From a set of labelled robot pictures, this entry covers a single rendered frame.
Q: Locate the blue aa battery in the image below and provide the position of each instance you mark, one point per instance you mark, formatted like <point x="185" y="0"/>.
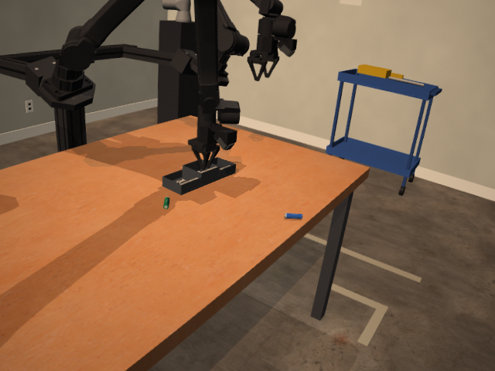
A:
<point x="293" y="216"/>

